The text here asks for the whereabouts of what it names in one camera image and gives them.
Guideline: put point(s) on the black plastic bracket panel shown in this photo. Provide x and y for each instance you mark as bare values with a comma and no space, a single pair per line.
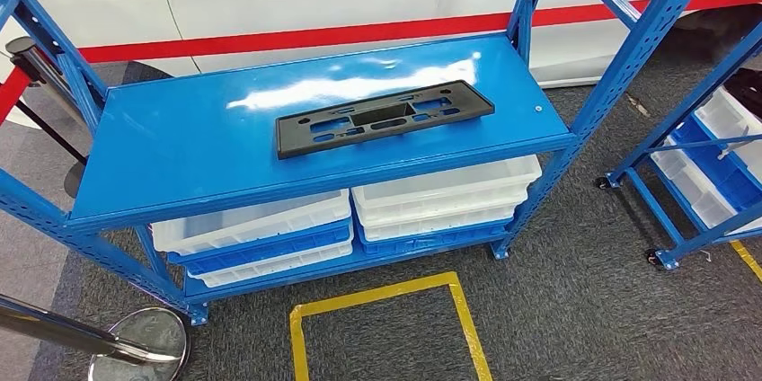
288,140

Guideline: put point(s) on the translucent white plastic bin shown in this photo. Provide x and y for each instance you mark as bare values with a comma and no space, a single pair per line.
268,268
440,223
723,119
690,188
250,226
446,188

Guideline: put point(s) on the black plastic part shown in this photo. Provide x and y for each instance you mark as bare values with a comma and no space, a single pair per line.
747,89

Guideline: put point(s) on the blue wheeled shelf rack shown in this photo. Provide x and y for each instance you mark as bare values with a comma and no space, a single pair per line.
684,107

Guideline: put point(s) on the red barrier belt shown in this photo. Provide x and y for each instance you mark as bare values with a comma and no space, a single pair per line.
12,95

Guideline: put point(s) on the blue plastic bin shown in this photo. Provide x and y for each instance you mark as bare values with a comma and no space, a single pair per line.
268,247
723,179
428,242

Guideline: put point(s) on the blue metal shelf rack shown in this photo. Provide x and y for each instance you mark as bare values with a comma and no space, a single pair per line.
178,146

